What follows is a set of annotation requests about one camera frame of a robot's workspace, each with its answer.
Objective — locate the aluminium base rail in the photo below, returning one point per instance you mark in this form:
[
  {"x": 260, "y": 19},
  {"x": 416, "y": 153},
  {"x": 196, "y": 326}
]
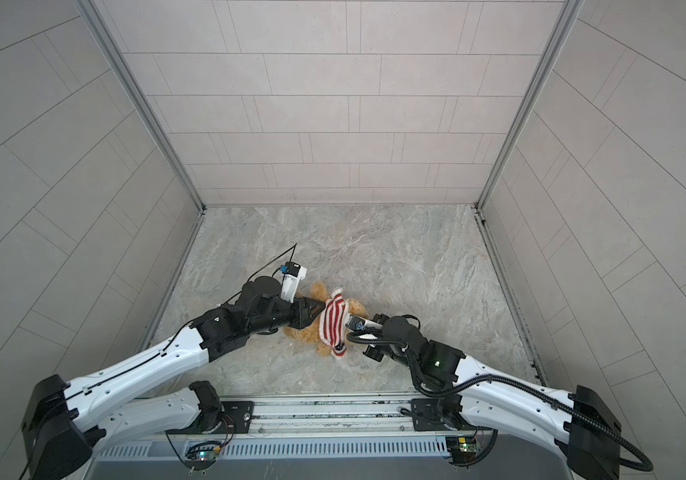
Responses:
[{"x": 331, "y": 417}]

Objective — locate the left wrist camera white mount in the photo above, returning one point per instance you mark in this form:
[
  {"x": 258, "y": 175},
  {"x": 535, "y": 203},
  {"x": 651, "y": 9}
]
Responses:
[{"x": 293, "y": 274}]

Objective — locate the white ventilation grille strip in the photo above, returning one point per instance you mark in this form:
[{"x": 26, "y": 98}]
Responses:
[{"x": 288, "y": 448}]

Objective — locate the right circuit board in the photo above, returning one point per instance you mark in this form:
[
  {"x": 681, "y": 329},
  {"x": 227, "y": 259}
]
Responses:
[{"x": 463, "y": 451}]

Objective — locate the aluminium corner post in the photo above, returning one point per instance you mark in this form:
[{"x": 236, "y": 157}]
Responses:
[
  {"x": 109, "y": 47},
  {"x": 566, "y": 18}
]

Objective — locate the left circuit board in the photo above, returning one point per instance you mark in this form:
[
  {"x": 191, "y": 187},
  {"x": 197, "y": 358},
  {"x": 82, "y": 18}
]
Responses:
[{"x": 204, "y": 455}]

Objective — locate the circuit board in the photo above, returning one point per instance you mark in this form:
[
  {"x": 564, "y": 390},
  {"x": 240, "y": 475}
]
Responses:
[
  {"x": 204, "y": 455},
  {"x": 463, "y": 451}
]

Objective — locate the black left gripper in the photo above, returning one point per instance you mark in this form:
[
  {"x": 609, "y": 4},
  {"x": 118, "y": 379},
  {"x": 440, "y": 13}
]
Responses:
[{"x": 301, "y": 311}]

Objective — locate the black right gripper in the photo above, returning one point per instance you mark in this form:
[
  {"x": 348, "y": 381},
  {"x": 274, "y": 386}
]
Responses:
[{"x": 372, "y": 354}]

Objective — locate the red white striped knit sweater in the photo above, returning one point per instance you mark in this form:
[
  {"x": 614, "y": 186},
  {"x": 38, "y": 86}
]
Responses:
[{"x": 332, "y": 323}]

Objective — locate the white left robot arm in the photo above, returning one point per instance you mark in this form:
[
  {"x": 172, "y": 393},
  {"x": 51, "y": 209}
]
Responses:
[{"x": 67, "y": 422}]

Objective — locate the aluminium corner post left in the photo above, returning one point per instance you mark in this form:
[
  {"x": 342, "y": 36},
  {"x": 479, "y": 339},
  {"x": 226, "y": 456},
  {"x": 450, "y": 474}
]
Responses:
[{"x": 109, "y": 47}]

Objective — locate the aluminium corner post right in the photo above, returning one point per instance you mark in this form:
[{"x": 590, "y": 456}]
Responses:
[{"x": 566, "y": 18}]

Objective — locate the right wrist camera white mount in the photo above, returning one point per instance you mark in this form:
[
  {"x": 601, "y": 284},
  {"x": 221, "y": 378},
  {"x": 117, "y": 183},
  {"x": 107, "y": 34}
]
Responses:
[{"x": 363, "y": 331}]

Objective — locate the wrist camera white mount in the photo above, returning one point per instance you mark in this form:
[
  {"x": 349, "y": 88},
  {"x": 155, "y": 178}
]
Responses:
[
  {"x": 293, "y": 274},
  {"x": 363, "y": 331}
]

